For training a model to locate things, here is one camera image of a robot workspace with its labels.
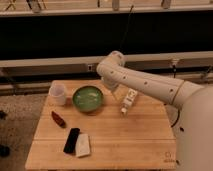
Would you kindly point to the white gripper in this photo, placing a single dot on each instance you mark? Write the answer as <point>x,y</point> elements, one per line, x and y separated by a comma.
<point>109,84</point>

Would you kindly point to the dark object on floor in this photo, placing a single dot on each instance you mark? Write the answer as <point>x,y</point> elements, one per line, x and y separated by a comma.
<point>2,115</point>

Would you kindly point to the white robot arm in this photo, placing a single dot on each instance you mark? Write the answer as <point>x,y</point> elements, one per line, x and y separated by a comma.
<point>194,132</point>

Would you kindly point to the green ceramic bowl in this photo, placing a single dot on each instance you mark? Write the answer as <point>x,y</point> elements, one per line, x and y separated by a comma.
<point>87,98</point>

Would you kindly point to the translucent white plastic cup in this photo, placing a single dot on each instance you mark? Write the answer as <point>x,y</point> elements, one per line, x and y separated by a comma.
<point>57,93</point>

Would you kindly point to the dark red oblong object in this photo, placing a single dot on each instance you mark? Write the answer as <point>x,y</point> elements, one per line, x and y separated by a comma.
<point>58,120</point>

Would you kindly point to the white plastic bottle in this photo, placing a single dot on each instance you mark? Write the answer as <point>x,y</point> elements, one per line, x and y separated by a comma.
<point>128,100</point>

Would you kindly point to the white wall outlet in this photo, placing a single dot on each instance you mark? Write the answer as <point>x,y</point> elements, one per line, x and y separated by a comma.
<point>90,68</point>

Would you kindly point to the black object on floor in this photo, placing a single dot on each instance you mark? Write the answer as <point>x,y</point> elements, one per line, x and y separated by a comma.
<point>4,151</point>

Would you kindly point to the white rectangular block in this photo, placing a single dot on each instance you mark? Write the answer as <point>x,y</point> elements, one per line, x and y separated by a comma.
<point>82,145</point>

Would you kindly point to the black rectangular block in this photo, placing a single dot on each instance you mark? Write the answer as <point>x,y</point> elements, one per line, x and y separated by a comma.
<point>71,140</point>

